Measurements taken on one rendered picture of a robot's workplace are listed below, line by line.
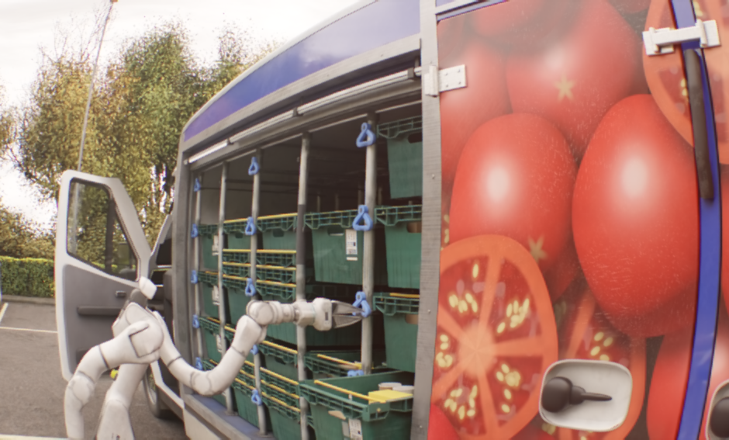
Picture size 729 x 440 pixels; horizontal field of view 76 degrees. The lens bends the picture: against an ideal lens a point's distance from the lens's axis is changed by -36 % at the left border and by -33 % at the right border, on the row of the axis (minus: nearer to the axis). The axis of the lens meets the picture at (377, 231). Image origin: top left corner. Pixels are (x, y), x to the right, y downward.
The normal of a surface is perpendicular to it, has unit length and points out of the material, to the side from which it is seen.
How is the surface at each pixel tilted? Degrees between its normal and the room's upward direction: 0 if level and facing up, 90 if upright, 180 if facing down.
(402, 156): 94
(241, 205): 90
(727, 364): 90
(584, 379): 90
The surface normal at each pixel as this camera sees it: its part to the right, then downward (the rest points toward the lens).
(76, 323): 0.83, -0.08
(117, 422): 0.44, -0.02
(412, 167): -0.82, 0.09
